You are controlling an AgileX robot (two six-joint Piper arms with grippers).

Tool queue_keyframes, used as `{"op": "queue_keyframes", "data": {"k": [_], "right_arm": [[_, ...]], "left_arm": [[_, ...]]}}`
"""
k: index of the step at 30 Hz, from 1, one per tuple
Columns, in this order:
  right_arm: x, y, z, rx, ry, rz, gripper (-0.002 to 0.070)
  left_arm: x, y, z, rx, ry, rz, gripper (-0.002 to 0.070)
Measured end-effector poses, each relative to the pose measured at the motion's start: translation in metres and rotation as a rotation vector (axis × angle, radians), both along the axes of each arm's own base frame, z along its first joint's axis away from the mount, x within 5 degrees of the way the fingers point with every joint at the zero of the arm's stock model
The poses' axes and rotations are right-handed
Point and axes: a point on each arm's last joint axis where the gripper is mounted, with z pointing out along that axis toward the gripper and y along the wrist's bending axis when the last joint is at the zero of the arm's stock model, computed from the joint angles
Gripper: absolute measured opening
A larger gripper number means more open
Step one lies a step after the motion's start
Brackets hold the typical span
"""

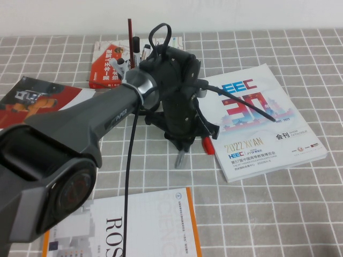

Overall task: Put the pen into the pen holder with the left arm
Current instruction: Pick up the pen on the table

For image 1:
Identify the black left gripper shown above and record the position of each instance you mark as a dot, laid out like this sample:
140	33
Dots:
178	112

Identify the grey pen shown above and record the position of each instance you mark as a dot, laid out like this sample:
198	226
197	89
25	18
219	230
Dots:
180	160

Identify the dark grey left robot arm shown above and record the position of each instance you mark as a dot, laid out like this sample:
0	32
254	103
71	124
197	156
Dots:
80	120

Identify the red and black marker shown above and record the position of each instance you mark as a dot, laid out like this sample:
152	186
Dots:
208	147

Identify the white zip tie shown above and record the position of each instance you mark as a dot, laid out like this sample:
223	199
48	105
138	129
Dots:
134	89

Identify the white HEEC catalogue book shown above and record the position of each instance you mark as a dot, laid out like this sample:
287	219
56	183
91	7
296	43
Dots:
268	160

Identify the white ROS book orange edge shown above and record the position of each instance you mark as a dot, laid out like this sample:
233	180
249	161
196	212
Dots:
160	227

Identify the white marker small black cap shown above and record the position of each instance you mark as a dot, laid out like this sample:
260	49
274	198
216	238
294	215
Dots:
121	61

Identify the grey checked tablecloth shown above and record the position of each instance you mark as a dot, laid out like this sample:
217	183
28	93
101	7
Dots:
268	214

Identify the marker with whitish cap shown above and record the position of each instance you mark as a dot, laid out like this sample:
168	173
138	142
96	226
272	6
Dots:
115	64

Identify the red book with map cover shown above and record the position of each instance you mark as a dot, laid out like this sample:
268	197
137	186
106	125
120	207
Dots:
101	69

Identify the dark red pencil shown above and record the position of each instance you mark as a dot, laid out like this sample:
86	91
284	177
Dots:
130	40

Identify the red white robot brochure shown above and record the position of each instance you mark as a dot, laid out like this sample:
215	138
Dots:
26	107

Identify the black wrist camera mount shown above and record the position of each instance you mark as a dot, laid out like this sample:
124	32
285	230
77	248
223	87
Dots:
191	69

